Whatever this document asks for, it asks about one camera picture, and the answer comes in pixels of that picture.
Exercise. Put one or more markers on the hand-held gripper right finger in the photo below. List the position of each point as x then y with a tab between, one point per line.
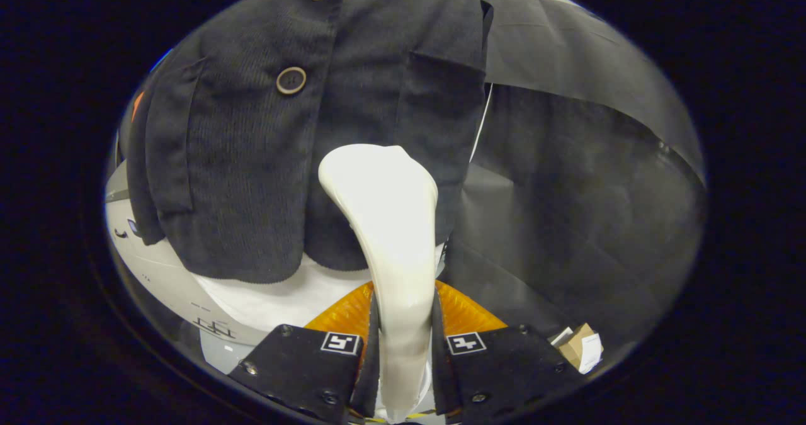
441	374

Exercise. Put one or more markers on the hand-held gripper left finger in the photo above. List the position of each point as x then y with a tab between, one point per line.
371	374

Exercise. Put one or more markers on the white garment steamer head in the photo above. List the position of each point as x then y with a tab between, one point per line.
390	223

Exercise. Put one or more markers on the black button jacket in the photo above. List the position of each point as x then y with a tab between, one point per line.
239	160

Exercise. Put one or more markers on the small cardboard box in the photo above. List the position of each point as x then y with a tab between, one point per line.
574	346

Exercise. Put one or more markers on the grey drawer cabinet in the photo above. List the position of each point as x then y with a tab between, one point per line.
164	274

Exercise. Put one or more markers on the black backdrop cloth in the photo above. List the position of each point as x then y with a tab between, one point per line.
598	192

